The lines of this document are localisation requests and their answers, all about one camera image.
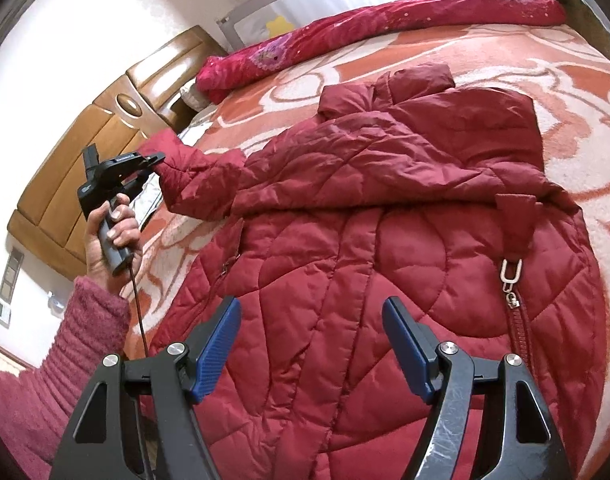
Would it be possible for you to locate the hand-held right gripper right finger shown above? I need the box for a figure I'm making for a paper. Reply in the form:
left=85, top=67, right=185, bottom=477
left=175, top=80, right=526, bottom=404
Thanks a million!
left=381, top=296, right=576, bottom=480

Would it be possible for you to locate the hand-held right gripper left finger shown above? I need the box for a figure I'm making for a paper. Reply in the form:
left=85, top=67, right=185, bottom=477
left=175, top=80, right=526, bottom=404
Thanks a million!
left=49, top=296, right=243, bottom=480

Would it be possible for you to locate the red quilted down jacket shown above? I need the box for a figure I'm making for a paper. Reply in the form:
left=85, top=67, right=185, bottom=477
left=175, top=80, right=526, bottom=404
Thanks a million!
left=137, top=62, right=608, bottom=480

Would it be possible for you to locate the person's left forearm pink sleeve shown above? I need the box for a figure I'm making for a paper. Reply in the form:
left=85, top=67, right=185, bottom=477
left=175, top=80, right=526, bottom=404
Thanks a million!
left=0, top=276, right=132, bottom=466

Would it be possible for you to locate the person's left hand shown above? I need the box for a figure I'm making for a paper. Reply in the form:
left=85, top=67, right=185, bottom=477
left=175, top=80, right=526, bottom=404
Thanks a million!
left=84, top=199, right=142, bottom=296

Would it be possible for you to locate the wooden headboard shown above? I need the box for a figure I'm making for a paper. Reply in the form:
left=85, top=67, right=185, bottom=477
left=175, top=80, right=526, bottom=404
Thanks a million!
left=7, top=25, right=230, bottom=278

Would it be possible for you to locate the white patterned bed sheet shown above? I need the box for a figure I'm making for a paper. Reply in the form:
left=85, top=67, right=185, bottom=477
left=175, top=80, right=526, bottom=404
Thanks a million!
left=132, top=110, right=210, bottom=228

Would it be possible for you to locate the beige pillow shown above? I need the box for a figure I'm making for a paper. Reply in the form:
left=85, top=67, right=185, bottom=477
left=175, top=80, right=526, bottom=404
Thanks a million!
left=179, top=82, right=208, bottom=111

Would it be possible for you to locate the red floral quilt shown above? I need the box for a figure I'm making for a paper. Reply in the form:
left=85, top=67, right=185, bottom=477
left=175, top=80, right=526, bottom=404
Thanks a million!
left=195, top=0, right=568, bottom=106

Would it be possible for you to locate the orange and white blanket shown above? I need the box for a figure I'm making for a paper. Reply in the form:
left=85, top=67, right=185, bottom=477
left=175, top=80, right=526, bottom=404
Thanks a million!
left=120, top=20, right=610, bottom=480

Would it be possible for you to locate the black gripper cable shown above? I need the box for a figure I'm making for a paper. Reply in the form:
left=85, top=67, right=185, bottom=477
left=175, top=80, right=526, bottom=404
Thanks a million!
left=128, top=259, right=149, bottom=359

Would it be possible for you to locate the wall switch panel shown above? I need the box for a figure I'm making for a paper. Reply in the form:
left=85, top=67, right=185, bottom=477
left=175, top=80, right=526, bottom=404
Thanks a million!
left=0, top=247, right=24, bottom=328

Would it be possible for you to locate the grey bed guard rail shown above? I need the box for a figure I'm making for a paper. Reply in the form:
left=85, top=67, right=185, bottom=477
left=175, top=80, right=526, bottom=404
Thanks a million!
left=216, top=0, right=490, bottom=56

